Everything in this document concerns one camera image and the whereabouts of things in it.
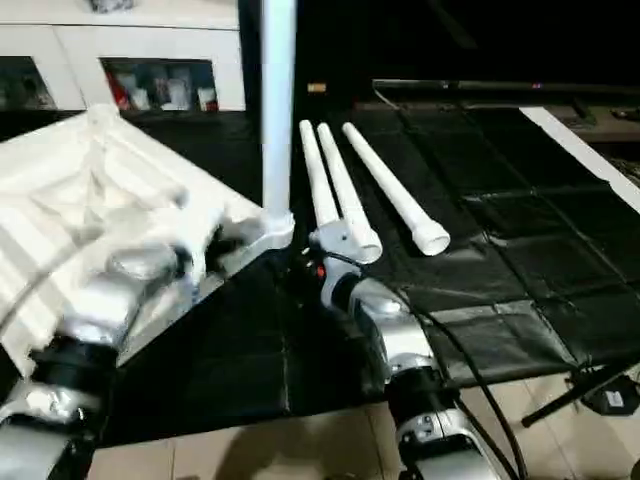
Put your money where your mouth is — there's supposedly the white plastic table leg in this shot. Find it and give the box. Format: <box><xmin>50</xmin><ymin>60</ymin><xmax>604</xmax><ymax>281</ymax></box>
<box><xmin>342</xmin><ymin>122</ymin><xmax>451</xmax><ymax>257</ymax></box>
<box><xmin>298</xmin><ymin>120</ymin><xmax>347</xmax><ymax>251</ymax></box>
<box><xmin>317</xmin><ymin>122</ymin><xmax>383</xmax><ymax>264</ymax></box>
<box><xmin>260</xmin><ymin>0</ymin><xmax>299</xmax><ymax>236</ymax></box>

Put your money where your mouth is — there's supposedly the white plastic table top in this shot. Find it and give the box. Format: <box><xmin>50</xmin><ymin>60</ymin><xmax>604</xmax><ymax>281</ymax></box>
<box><xmin>0</xmin><ymin>105</ymin><xmax>296</xmax><ymax>379</ymax></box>

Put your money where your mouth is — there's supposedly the small white jar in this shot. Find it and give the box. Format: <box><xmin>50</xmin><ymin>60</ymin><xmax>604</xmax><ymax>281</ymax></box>
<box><xmin>168</xmin><ymin>80</ymin><xmax>196</xmax><ymax>109</ymax></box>

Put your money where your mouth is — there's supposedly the black work mat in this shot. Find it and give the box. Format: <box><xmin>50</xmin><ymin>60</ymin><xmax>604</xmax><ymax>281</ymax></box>
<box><xmin>0</xmin><ymin>100</ymin><xmax>640</xmax><ymax>446</ymax></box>

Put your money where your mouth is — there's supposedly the small red bottle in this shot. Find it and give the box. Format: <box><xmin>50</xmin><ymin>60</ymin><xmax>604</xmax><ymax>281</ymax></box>
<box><xmin>108</xmin><ymin>72</ymin><xmax>131</xmax><ymax>109</ymax></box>

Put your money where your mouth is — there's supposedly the white glass-door cabinet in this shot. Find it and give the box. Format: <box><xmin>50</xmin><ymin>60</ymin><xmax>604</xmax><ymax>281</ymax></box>
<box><xmin>0</xmin><ymin>0</ymin><xmax>246</xmax><ymax>113</ymax></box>

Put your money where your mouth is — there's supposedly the large black cabinet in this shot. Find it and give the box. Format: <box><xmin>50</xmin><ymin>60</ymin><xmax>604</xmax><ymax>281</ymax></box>
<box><xmin>240</xmin><ymin>0</ymin><xmax>640</xmax><ymax>101</ymax></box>

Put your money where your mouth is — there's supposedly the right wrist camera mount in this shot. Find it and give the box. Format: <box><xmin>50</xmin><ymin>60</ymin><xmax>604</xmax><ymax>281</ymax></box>
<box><xmin>308</xmin><ymin>222</ymin><xmax>357</xmax><ymax>267</ymax></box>

